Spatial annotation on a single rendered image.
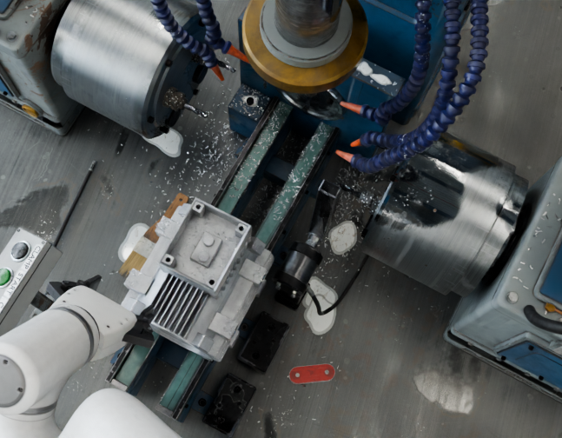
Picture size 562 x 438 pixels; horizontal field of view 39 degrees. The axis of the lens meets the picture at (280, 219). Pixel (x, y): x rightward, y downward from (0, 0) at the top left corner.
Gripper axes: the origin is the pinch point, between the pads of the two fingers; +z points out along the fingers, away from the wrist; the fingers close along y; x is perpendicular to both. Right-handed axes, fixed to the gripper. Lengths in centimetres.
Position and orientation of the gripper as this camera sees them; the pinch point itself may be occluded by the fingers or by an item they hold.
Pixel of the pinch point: (120, 300)
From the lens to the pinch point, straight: 118.1
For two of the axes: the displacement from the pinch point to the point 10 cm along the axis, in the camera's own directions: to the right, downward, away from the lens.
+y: 8.8, 4.7, -1.1
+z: 2.1, -1.8, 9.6
